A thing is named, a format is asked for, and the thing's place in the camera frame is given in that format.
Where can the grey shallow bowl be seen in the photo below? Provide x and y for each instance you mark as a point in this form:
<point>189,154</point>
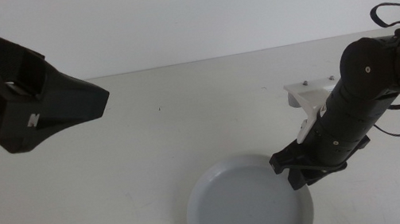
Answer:
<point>243,205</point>

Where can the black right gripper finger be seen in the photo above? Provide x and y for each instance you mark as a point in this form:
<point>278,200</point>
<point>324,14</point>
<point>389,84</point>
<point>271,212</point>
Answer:
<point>324,172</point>
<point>296,179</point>

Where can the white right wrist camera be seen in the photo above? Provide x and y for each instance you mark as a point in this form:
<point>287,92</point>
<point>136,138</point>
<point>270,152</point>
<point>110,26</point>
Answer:
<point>310,94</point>

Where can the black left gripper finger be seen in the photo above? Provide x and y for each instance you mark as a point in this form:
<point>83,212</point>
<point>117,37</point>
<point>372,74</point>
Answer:
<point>68,104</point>
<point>16,60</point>

